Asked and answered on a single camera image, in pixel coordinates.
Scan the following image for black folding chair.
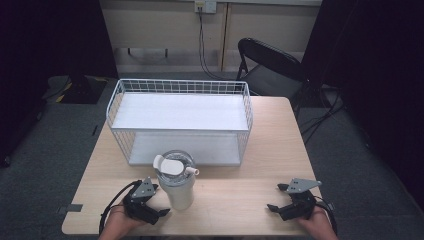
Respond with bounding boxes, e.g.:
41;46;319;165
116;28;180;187
235;37;308;102

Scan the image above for white wire shelf rack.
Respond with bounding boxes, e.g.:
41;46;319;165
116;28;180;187
105;78;254;167

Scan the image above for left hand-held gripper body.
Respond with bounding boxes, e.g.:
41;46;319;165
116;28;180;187
122;177;161;226

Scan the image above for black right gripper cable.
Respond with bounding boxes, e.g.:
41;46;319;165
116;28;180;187
313;195;339;236

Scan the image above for person's left hand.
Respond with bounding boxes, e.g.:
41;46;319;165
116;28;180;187
98;203;148;240

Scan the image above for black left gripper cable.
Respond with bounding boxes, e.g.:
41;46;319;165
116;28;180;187
98;179;143;236

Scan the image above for black wall cable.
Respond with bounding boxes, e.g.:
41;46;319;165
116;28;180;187
197;6;236;82

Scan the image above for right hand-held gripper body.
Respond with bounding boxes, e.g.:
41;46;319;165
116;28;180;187
279;177;323;222

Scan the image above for person's right hand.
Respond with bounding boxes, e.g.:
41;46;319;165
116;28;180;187
297;207;340;240

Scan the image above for black curtain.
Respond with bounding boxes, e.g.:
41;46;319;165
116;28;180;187
0;0;118;168
299;0;424;214

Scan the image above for white cup with lid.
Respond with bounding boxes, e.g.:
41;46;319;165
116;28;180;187
152;149;201;211

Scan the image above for white wall outlet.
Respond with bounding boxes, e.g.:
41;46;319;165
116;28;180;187
194;0;218;15

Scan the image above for grey tape strip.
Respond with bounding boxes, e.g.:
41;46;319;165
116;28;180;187
56;203;84;215

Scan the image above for black floor cables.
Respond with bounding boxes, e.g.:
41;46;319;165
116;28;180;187
299;87;345;145

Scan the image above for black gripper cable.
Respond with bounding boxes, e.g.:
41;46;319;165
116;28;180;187
98;179;143;236
313;195;339;236

